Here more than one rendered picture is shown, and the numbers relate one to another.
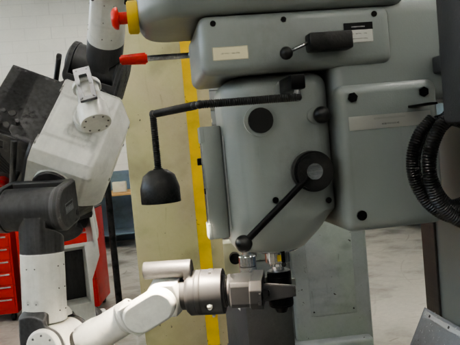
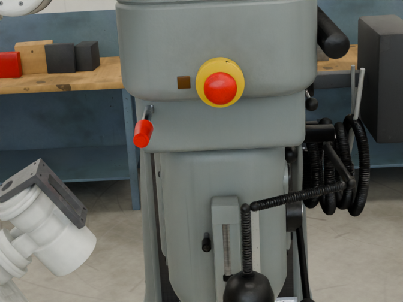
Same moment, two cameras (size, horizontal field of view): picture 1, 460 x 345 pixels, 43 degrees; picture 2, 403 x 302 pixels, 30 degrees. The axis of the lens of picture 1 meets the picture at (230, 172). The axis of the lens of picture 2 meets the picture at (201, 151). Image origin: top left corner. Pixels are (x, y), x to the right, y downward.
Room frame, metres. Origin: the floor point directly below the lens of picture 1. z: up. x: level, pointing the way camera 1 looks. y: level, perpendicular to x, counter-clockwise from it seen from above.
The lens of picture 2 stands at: (0.95, 1.05, 1.99)
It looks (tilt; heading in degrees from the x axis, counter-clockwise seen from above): 19 degrees down; 279
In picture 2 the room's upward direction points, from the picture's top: 3 degrees counter-clockwise
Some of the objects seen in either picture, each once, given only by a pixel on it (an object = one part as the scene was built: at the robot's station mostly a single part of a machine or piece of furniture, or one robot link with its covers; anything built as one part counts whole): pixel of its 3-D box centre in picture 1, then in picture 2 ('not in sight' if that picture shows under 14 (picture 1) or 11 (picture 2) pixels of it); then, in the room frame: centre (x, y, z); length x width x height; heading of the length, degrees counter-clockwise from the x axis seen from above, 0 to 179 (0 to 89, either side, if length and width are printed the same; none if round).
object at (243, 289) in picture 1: (233, 291); not in sight; (1.11, 0.01, 1.23); 0.13 x 0.12 x 0.10; 173
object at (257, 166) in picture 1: (272, 163); (225, 217); (1.10, -0.08, 1.47); 0.21 x 0.19 x 0.32; 8
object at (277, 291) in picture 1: (278, 291); not in sight; (1.07, -0.07, 1.23); 0.06 x 0.02 x 0.03; 83
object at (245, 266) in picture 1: (248, 269); not in sight; (1.55, -0.03, 1.17); 0.05 x 0.05 x 0.06
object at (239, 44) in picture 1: (281, 51); (219, 88); (1.11, -0.12, 1.68); 0.34 x 0.24 x 0.10; 98
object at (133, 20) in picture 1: (133, 17); (219, 82); (1.07, 0.15, 1.76); 0.06 x 0.02 x 0.06; 8
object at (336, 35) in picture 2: not in sight; (310, 17); (0.96, -0.13, 1.79); 0.45 x 0.04 x 0.04; 98
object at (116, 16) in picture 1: (120, 18); (220, 87); (1.07, 0.17, 1.76); 0.04 x 0.03 x 0.04; 8
